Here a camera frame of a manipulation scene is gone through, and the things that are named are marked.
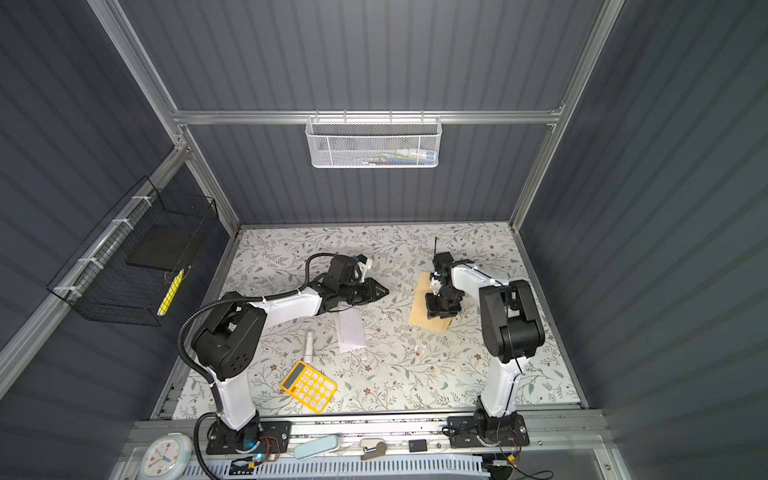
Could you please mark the pens in white basket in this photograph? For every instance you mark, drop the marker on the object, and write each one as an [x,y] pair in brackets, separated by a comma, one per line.
[401,158]

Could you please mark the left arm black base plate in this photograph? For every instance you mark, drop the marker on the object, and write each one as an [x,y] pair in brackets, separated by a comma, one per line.
[257,437]

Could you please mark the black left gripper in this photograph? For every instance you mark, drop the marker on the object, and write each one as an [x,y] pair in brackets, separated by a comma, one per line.
[371,291]

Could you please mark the white slotted cable duct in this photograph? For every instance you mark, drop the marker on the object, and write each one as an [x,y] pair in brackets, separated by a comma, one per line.
[429,466]

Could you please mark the white glue stick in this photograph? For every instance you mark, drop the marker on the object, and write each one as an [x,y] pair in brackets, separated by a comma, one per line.
[309,347]

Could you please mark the small black square block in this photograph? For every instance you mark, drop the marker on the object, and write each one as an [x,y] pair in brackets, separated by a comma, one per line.
[417,446]

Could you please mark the yellow highlighter pen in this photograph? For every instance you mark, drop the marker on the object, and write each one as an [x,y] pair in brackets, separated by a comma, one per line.
[170,294]

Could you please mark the yellow calculator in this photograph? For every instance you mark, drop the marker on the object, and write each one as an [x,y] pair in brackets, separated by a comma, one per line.
[310,387]

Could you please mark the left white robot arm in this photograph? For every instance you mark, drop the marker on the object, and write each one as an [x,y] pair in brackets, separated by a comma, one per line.
[220,340]

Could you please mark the black wire basket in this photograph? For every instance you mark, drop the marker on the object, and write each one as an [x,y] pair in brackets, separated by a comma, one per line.
[122,276]

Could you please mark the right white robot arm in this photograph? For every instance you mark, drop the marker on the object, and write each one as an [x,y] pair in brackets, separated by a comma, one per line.
[511,327]

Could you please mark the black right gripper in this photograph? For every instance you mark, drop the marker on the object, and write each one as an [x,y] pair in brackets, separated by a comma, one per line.
[434,312]

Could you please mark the white paper letter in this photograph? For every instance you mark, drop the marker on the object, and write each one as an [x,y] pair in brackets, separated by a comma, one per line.
[350,331]

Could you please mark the small metal latch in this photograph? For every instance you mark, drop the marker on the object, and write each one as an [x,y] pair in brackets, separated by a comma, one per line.
[372,448]

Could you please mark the white analog clock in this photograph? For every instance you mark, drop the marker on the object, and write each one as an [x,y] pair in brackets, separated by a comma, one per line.
[166,458]

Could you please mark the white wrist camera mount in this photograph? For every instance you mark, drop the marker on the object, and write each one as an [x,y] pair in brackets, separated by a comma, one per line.
[364,261]

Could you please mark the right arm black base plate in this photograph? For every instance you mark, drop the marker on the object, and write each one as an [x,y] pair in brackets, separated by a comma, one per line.
[476,431]

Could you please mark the white wire mesh basket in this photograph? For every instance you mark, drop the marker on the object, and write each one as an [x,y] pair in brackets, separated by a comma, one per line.
[336,145]

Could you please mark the light blue eraser case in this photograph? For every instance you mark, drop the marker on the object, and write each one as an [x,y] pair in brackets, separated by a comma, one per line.
[317,446]

